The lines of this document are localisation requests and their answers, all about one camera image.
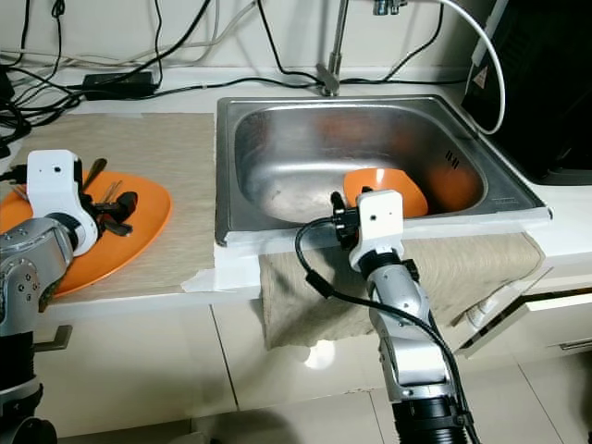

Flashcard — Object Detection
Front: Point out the orange plastic bowl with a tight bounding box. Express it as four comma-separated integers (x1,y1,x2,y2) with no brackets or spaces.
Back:
342,167,429,220

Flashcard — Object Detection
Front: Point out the orange plastic plate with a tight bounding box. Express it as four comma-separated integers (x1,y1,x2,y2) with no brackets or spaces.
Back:
0,171,173,299

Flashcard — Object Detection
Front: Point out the beige counter mat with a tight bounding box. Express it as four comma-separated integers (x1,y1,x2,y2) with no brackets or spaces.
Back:
46,111,223,288

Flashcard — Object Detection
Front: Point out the stainless steel sink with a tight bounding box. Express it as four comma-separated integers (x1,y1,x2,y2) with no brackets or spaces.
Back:
216,94,554,246

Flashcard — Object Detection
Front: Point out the black power adapter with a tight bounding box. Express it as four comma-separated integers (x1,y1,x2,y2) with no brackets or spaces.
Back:
81,71,156,98

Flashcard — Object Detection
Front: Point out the metal faucet pipe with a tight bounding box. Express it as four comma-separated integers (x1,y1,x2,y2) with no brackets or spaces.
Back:
317,0,357,96

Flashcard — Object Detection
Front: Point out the beige hanging towel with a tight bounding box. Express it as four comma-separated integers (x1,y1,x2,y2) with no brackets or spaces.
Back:
259,231,547,351

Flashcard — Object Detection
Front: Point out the metal tap valve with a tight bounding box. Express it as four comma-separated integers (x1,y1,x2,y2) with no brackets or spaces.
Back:
373,0,413,15

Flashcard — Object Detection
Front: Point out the white drawer front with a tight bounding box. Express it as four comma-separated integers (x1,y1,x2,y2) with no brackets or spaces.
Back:
453,268,592,357

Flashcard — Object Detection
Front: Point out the black appliance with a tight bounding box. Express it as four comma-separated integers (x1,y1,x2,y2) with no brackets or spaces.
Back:
462,0,592,184

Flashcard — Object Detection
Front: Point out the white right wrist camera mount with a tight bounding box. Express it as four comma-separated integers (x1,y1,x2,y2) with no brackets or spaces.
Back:
350,190,405,274

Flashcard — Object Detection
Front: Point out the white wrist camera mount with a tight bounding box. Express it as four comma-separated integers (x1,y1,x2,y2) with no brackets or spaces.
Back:
350,190,405,274
26,150,98,258

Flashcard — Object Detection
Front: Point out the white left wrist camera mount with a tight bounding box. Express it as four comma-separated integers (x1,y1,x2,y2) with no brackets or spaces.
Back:
26,150,98,258

